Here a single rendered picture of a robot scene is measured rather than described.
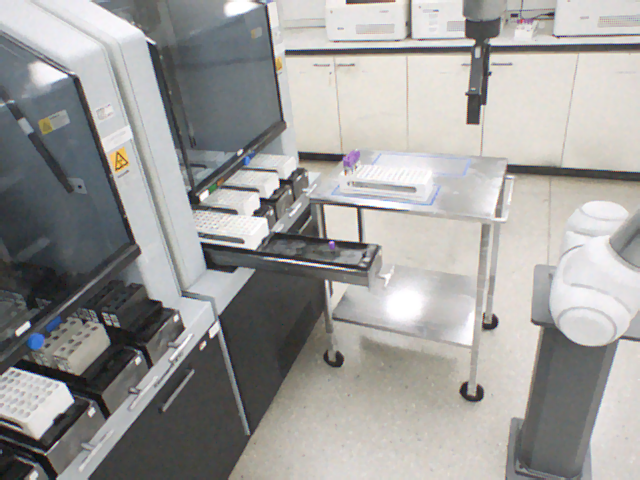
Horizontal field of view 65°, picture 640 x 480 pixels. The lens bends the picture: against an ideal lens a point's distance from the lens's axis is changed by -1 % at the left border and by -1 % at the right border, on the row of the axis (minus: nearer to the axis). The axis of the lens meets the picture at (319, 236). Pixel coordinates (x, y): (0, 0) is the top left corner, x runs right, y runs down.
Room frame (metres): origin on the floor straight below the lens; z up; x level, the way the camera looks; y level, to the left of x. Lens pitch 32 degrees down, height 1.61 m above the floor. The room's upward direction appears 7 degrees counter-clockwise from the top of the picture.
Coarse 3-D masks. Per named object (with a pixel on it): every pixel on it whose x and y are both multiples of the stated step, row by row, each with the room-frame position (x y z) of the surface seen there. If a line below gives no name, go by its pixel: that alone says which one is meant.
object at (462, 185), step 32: (384, 160) 1.77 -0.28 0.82; (416, 160) 1.74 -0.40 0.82; (448, 160) 1.70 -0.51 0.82; (480, 160) 1.67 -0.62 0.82; (320, 192) 1.57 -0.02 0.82; (448, 192) 1.46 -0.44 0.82; (480, 192) 1.43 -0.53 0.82; (512, 192) 1.48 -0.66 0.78; (320, 224) 1.54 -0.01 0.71; (480, 256) 1.28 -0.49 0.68; (352, 288) 1.71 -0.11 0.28; (416, 288) 1.65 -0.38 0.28; (448, 288) 1.63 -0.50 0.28; (480, 288) 1.27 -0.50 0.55; (352, 320) 1.50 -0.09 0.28; (384, 320) 1.48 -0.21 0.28; (416, 320) 1.46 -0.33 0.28; (448, 320) 1.44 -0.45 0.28; (480, 320) 1.27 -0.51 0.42
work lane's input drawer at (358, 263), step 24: (264, 240) 1.29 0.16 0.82; (288, 240) 1.31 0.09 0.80; (312, 240) 1.29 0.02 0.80; (336, 240) 1.25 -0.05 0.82; (240, 264) 1.26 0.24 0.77; (264, 264) 1.22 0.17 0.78; (288, 264) 1.19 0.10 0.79; (312, 264) 1.16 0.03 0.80; (336, 264) 1.14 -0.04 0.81; (360, 264) 1.12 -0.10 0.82; (384, 288) 1.09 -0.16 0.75
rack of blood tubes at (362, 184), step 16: (352, 176) 1.54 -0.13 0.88; (368, 176) 1.52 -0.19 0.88; (384, 176) 1.52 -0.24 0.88; (400, 176) 1.49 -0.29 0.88; (416, 176) 1.48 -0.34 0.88; (432, 176) 1.49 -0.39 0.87; (352, 192) 1.53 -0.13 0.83; (368, 192) 1.50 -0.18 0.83; (384, 192) 1.48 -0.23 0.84; (400, 192) 1.45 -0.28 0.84; (416, 192) 1.43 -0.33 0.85
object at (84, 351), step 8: (96, 328) 0.91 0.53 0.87; (104, 328) 0.91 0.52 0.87; (88, 336) 0.88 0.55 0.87; (96, 336) 0.89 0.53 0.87; (104, 336) 0.90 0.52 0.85; (80, 344) 0.86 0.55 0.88; (88, 344) 0.86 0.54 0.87; (96, 344) 0.88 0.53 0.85; (104, 344) 0.90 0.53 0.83; (72, 352) 0.83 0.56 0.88; (80, 352) 0.84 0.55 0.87; (88, 352) 0.86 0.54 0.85; (96, 352) 0.87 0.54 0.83; (64, 360) 0.82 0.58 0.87; (72, 360) 0.82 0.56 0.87; (80, 360) 0.83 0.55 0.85; (88, 360) 0.85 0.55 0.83; (72, 368) 0.81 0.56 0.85; (80, 368) 0.83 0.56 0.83
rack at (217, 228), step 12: (204, 216) 1.41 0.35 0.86; (216, 216) 1.40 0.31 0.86; (228, 216) 1.40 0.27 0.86; (240, 216) 1.38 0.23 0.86; (204, 228) 1.34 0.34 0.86; (216, 228) 1.33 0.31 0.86; (228, 228) 1.31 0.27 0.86; (240, 228) 1.31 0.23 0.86; (252, 228) 1.30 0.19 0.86; (264, 228) 1.32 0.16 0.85; (204, 240) 1.33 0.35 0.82; (216, 240) 1.35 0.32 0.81; (228, 240) 1.34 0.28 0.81; (240, 240) 1.33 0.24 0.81; (252, 240) 1.26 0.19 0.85
